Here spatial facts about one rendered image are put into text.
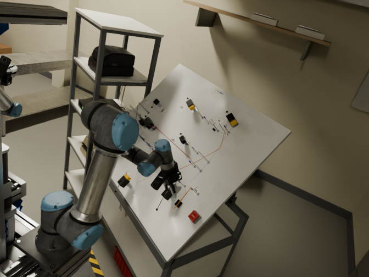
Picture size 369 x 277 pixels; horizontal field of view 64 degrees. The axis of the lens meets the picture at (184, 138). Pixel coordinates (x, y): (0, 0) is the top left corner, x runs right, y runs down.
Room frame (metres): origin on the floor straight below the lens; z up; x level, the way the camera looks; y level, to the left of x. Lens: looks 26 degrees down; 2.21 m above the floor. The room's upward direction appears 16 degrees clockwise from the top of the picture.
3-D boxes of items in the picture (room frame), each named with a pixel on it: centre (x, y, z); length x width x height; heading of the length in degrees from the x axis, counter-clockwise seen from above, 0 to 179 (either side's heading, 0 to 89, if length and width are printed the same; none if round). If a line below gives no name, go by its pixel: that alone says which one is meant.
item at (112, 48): (2.33, 0.74, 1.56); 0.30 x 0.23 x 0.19; 134
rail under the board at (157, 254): (1.61, 0.29, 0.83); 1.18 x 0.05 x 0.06; 42
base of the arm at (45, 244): (0.86, 0.41, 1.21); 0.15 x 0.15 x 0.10
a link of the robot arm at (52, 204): (0.86, 0.40, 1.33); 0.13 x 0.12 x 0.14; 64
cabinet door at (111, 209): (1.83, 0.46, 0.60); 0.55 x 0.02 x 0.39; 42
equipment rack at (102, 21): (2.44, 0.76, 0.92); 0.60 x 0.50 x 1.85; 42
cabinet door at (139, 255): (1.42, 0.09, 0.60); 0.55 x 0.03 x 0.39; 42
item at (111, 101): (2.35, 0.77, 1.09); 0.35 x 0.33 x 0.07; 42
